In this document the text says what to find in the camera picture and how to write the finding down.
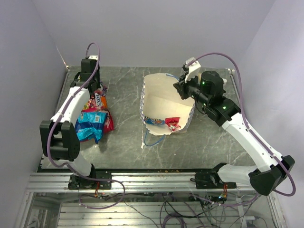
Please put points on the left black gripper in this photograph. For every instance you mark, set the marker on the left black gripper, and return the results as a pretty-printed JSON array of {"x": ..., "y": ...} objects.
[{"x": 99, "y": 81}]

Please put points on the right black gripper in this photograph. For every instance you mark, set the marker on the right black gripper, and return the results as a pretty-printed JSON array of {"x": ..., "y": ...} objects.
[{"x": 181, "y": 86}]

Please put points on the orange candy bag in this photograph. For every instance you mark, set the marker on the orange candy bag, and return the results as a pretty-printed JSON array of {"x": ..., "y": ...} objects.
[{"x": 95, "y": 101}]

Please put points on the checkered paper bag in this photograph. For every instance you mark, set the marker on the checkered paper bag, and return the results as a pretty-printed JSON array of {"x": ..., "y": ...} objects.
[{"x": 159, "y": 99}]

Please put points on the red candy packet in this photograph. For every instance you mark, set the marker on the red candy packet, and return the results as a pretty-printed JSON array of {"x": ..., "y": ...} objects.
[{"x": 173, "y": 123}]

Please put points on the blue snack bag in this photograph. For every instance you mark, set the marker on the blue snack bag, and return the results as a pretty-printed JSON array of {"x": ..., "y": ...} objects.
[{"x": 90, "y": 126}]

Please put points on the pink chips bag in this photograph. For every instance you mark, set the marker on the pink chips bag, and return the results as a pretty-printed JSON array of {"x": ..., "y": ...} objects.
[{"x": 108, "y": 120}]

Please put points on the blue candy packet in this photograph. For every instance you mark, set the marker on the blue candy packet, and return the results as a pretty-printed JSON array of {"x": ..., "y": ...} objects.
[{"x": 153, "y": 121}]

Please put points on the purple snack packet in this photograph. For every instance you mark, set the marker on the purple snack packet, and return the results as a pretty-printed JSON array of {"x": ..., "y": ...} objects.
[
  {"x": 102, "y": 92},
  {"x": 103, "y": 87}
]

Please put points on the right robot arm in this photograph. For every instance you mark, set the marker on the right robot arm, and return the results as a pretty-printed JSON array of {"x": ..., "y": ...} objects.
[{"x": 270, "y": 168}]

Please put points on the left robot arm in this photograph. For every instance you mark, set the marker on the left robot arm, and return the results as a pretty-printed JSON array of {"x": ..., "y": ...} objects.
[{"x": 59, "y": 140}]

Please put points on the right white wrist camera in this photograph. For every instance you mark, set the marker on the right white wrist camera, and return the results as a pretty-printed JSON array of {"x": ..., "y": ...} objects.
[{"x": 191, "y": 68}]

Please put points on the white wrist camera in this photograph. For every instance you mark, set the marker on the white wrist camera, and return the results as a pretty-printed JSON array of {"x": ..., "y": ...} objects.
[
  {"x": 94, "y": 57},
  {"x": 191, "y": 68}
]

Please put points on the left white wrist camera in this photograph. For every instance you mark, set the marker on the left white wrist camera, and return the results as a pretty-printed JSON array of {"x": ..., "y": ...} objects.
[{"x": 94, "y": 57}]

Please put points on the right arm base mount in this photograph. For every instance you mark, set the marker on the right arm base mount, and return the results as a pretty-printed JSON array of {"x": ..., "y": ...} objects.
[{"x": 211, "y": 180}]

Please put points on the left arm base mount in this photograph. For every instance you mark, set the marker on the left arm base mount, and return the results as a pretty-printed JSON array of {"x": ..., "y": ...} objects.
[{"x": 80, "y": 183}]

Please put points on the aluminium frame rail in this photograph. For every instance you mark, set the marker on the aluminium frame rail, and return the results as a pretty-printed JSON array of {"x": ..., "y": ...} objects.
[{"x": 132, "y": 182}]

